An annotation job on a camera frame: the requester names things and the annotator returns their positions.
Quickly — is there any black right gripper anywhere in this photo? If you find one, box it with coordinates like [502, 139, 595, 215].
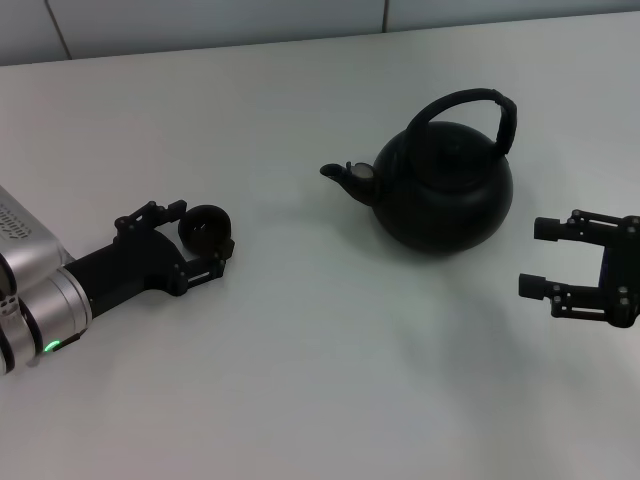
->
[518, 209, 640, 329]

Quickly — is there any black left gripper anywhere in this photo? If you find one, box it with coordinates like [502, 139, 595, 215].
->
[64, 199, 237, 321]

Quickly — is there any dark brown teacup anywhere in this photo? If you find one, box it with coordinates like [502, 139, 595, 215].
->
[178, 204, 234, 256]

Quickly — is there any black teapot with hoop handle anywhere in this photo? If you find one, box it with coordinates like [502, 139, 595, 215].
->
[319, 87, 519, 257]

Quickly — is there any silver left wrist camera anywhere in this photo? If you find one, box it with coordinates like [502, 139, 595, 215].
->
[0, 184, 67, 281]

